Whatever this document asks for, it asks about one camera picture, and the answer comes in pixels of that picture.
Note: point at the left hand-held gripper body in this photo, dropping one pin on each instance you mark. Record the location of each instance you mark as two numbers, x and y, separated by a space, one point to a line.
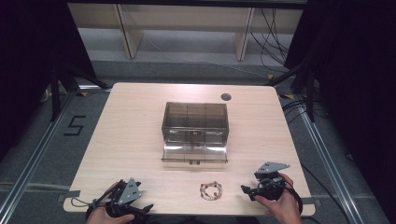
128 192

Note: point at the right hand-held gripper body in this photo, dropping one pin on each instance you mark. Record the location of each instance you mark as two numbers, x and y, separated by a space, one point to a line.
269 183

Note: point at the clear plastic drawer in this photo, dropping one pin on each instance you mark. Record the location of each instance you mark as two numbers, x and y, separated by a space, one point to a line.
194 153

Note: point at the smoky transparent storage box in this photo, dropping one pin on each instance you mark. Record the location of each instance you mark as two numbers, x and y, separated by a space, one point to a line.
195 118

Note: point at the person's right hand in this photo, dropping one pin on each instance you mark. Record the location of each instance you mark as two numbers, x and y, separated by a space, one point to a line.
285 207

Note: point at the person's left hand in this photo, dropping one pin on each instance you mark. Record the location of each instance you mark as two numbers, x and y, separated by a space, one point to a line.
100 216

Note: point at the grey tape strip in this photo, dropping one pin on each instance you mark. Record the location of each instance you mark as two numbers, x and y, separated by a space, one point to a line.
69 196
311 201

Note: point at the person's dark clothing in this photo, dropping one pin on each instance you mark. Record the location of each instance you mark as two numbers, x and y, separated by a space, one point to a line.
193 219

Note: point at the black tape floor numeral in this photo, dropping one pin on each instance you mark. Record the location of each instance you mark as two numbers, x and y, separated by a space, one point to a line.
74 126

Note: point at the yellow black tape marker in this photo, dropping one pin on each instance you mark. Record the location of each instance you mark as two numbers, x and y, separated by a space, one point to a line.
83 94
270 76
288 96

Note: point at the dark round table grommet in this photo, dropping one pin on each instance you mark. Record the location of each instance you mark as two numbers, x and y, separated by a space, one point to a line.
226 96

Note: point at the black metal stand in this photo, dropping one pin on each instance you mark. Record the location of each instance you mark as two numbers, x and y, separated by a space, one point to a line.
309 93
56 93

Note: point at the black curtain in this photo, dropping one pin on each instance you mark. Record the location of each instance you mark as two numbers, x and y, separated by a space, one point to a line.
355 77
28 62

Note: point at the light wooden shelf unit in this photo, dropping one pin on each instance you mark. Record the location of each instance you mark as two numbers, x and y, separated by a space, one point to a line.
186 18

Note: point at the aluminium floor rail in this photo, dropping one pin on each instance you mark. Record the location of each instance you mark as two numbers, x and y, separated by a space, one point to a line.
330 161
34 155

